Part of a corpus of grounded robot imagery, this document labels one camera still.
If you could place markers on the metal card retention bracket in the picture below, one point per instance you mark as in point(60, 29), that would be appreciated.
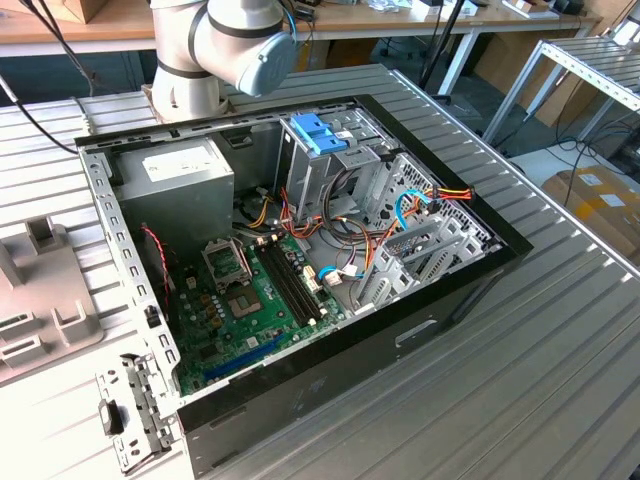
point(145, 400)

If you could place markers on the metal disk bay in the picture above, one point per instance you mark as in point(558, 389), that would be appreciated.
point(400, 274)

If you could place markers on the black tripod stand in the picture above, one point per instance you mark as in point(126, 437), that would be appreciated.
point(436, 55)

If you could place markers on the black RAM slot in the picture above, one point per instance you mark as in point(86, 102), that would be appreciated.
point(296, 280)
point(285, 285)

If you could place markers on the metal drive cage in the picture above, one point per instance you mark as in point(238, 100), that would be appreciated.
point(310, 185)

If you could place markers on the CPU socket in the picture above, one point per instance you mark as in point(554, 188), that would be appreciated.
point(242, 304)

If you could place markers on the grey parts rack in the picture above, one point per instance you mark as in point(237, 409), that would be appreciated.
point(40, 280)

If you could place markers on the blue expansion slot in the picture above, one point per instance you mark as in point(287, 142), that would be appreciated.
point(245, 357)

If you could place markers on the brown cardboard sheet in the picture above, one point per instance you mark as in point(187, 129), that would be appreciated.
point(560, 105)

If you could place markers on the wooden desk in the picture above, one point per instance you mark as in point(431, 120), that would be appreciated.
point(500, 24)

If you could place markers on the cardboard box on desk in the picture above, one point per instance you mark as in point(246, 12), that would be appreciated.
point(85, 10)

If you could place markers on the cardboard box with label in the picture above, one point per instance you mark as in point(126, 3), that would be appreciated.
point(600, 200)

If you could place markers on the grey power supply unit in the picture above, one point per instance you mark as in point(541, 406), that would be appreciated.
point(175, 200)

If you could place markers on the black chair base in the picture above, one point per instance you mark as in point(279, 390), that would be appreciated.
point(395, 50)

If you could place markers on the green motherboard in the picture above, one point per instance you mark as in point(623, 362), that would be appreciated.
point(235, 345)

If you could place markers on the green RAM stick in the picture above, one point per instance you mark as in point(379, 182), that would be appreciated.
point(11, 321)

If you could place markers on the black case fan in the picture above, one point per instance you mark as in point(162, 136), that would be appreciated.
point(157, 270)

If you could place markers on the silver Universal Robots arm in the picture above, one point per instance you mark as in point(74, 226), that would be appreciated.
point(200, 45)

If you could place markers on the black open PC case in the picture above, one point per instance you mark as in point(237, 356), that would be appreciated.
point(350, 380)

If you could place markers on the blue drive cage latch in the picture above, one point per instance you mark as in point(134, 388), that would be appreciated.
point(312, 132)

